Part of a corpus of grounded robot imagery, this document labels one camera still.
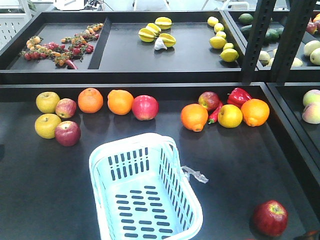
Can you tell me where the pink striped apple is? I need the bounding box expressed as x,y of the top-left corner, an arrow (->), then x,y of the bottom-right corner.
55,98 -> 77,119

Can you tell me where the red apple near basket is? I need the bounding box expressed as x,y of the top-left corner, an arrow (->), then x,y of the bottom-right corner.
131,95 -> 159,121

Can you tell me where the red chili pepper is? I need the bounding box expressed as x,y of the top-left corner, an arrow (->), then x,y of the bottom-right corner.
207,101 -> 224,124

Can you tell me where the pale peach back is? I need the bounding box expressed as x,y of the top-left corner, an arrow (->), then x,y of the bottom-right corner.
302,89 -> 320,107

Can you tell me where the orange beside red apple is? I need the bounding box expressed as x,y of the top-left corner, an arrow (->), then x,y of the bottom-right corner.
107,89 -> 134,116

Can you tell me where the orange far left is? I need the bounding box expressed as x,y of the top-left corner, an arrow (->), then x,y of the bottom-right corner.
77,87 -> 104,114

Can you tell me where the cherry tomato vine bunch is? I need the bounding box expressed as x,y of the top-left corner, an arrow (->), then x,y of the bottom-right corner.
19,23 -> 104,70

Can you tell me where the dark red apple back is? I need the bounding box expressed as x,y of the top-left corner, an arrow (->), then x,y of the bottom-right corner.
198,91 -> 220,112

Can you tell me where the yellow apple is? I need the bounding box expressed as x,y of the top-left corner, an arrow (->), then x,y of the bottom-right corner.
34,113 -> 62,139
35,91 -> 60,114
217,104 -> 243,128

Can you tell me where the clear plastic strip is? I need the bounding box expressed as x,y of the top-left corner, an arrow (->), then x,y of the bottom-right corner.
181,165 -> 209,184

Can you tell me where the red bell pepper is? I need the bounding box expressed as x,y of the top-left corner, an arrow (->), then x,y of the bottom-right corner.
227,87 -> 252,108

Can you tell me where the black wooden produce stand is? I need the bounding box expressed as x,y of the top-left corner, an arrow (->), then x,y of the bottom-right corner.
0,11 -> 320,240

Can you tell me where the pale peach front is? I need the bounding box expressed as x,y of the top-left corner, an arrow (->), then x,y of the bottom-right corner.
302,102 -> 320,124

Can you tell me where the dark red apple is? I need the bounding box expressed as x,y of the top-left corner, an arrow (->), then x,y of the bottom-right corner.
299,230 -> 320,240
198,91 -> 220,112
252,200 -> 289,237

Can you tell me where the orange right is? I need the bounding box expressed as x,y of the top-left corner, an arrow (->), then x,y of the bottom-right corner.
240,98 -> 270,127

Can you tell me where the yellow starfruit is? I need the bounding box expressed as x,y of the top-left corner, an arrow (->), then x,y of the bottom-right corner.
154,16 -> 173,30

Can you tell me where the light blue plastic basket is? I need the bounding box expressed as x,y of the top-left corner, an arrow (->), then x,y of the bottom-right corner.
89,133 -> 203,240

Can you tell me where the dark red apple bottom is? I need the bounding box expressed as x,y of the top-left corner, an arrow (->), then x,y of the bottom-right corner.
299,230 -> 320,240

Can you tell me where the yellow apple front left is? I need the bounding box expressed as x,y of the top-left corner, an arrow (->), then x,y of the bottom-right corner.
34,113 -> 62,139

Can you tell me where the pale peach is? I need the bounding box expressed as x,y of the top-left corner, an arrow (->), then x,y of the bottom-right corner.
302,102 -> 320,124
302,89 -> 320,107

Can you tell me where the yellow apple back left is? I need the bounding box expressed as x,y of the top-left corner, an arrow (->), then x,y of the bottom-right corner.
35,91 -> 60,114

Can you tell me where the white garlic bulb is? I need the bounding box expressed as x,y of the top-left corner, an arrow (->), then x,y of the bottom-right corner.
154,37 -> 168,51

